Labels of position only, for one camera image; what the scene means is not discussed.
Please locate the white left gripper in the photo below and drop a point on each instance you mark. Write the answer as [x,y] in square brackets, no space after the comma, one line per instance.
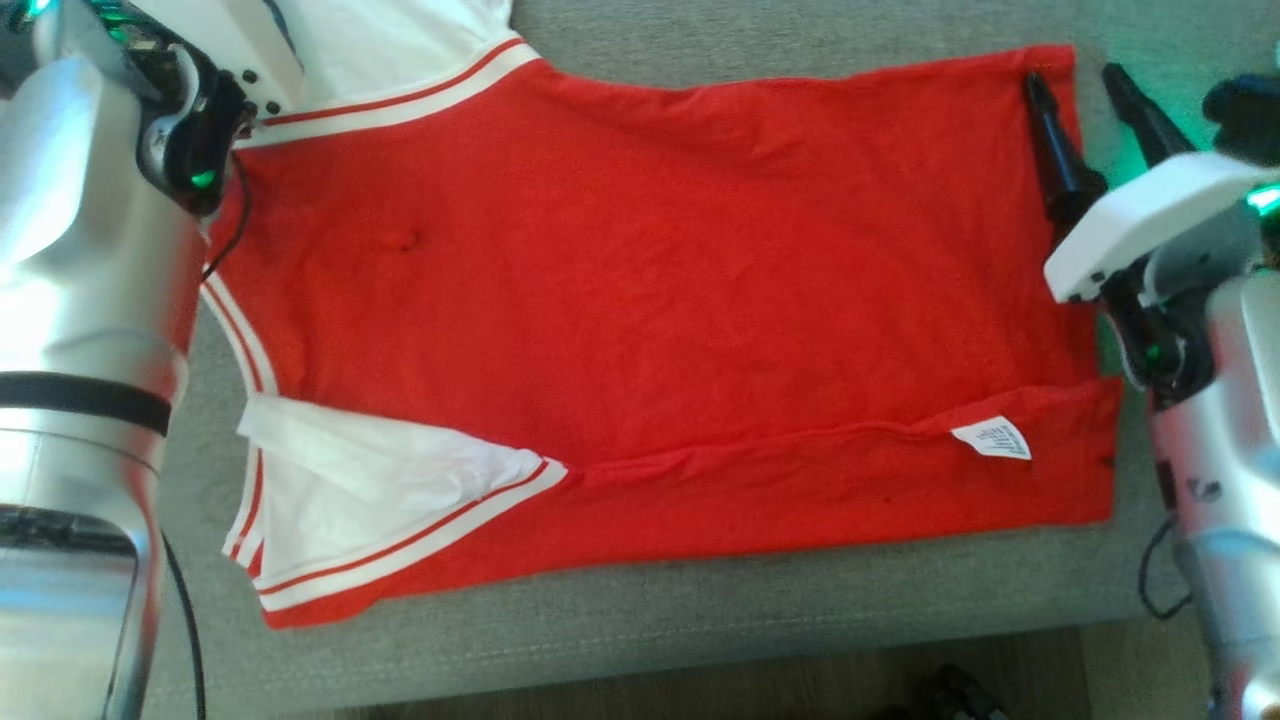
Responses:
[235,45]

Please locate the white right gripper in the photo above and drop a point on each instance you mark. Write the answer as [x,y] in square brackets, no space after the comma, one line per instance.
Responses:
[1150,215]

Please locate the red and white shirt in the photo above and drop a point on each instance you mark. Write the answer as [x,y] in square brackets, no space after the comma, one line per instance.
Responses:
[650,300]

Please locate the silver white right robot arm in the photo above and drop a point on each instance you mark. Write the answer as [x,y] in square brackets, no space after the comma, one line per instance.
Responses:
[1230,420]

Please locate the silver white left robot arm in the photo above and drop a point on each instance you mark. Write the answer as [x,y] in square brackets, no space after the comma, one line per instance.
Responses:
[80,300]

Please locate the grey sofa seat cushion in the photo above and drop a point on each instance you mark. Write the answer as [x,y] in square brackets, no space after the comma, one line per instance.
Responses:
[700,620]

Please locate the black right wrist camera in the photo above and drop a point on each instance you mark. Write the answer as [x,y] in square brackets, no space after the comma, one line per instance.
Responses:
[1245,115]

